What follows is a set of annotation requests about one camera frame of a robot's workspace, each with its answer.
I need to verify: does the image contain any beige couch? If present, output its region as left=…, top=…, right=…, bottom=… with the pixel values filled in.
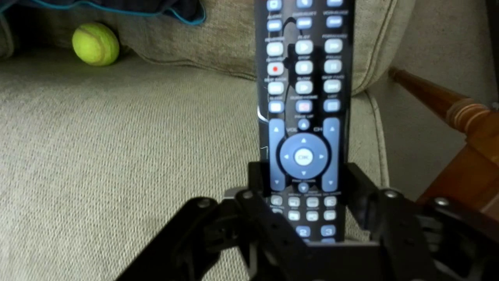
left=0, top=0, right=499, bottom=281

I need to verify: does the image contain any black remote with blue buttons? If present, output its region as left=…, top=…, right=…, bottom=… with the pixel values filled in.
left=256, top=0, right=356, bottom=246

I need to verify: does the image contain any yellow-green tennis ball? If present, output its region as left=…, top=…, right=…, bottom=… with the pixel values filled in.
left=72, top=22, right=121, bottom=68

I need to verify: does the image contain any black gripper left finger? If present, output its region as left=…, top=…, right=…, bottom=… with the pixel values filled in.
left=118, top=163, right=306, bottom=281

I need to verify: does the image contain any navy blue pillow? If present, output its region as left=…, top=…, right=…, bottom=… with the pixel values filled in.
left=0, top=0, right=206, bottom=26

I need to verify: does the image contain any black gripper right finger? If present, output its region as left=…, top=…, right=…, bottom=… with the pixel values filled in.
left=342, top=164, right=499, bottom=281

